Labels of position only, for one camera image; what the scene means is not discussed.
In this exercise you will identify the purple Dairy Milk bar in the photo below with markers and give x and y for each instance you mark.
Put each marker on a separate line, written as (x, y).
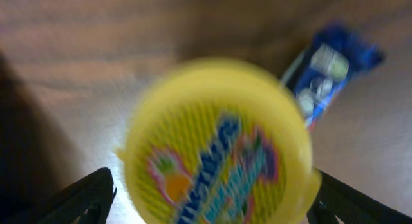
(335, 55)

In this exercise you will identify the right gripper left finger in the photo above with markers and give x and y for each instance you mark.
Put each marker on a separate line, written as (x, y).
(88, 200)

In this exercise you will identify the yellow round candy tub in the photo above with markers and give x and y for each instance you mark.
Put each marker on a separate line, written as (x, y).
(219, 141)

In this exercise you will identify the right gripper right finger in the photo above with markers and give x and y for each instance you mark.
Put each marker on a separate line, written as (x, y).
(337, 202)

